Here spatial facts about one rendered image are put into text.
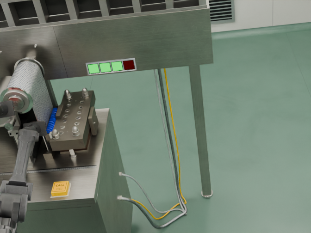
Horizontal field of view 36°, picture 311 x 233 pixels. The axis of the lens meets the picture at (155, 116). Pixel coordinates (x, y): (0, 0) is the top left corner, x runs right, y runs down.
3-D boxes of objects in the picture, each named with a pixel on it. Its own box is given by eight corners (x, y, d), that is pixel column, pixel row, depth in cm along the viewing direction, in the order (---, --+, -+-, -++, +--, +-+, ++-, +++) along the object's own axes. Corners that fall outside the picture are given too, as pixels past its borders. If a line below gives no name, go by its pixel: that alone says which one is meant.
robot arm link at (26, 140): (31, 192, 170) (-1, 189, 168) (30, 205, 173) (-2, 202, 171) (41, 128, 207) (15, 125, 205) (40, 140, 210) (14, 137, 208)
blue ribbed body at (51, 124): (45, 138, 233) (43, 132, 230) (53, 111, 250) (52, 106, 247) (52, 137, 232) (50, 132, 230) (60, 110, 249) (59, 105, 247)
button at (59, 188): (52, 196, 216) (50, 193, 215) (55, 185, 222) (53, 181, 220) (67, 195, 215) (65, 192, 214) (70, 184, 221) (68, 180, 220)
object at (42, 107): (42, 137, 231) (32, 107, 220) (52, 108, 250) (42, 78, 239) (44, 137, 231) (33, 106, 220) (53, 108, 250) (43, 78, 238)
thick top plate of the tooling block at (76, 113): (52, 151, 230) (49, 141, 227) (66, 101, 262) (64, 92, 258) (85, 148, 229) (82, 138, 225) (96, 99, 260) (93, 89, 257)
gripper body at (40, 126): (47, 134, 222) (42, 137, 215) (26, 136, 223) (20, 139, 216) (46, 120, 221) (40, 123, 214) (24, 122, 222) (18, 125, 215)
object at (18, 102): (27, 104, 216) (16, 113, 219) (27, 101, 218) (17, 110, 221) (13, 94, 213) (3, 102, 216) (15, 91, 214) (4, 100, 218)
